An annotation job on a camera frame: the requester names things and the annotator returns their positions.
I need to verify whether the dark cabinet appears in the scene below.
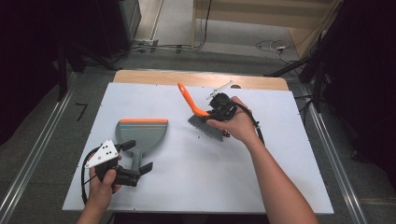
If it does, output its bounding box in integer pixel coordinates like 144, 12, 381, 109
92, 0, 142, 59

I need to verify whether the light wooden shelf unit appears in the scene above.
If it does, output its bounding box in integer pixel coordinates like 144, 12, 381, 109
191, 0, 344, 59

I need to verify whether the white floor cable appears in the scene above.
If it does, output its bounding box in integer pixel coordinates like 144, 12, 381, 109
255, 39, 292, 60

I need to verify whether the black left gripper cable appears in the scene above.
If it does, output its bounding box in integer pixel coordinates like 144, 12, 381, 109
79, 147, 98, 205

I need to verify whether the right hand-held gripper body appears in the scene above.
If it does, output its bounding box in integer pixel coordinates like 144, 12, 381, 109
205, 79, 237, 123

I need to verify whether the white table mat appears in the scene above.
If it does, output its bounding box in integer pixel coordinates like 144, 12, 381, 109
62, 82, 334, 215

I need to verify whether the grey dustpan with orange edge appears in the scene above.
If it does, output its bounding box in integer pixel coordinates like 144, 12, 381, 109
115, 119, 169, 174

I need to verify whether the black metal stand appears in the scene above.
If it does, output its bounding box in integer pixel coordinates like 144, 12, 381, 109
55, 40, 120, 102
264, 31, 331, 113

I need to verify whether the orange brush with grey bristles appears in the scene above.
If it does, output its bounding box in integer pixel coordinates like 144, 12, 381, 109
177, 82, 225, 143

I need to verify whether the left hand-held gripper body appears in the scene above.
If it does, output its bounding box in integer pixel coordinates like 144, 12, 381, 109
84, 139, 141, 188

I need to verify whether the black hanging cable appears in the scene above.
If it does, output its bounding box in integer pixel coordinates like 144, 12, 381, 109
199, 0, 214, 49

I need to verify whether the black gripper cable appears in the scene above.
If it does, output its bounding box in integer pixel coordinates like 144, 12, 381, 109
232, 101, 266, 147
79, 147, 98, 205

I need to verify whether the grey floor cable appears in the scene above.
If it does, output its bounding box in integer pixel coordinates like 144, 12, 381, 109
118, 38, 206, 57

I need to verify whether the person's right hand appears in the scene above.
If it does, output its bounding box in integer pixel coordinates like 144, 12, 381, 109
206, 96, 264, 147

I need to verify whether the person's left hand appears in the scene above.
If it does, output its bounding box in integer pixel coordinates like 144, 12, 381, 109
87, 167, 123, 209

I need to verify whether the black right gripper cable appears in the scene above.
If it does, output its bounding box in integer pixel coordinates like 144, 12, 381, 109
232, 101, 266, 147

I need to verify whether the metal floor rail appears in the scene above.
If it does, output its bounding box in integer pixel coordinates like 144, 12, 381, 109
297, 90, 369, 224
0, 73, 78, 224

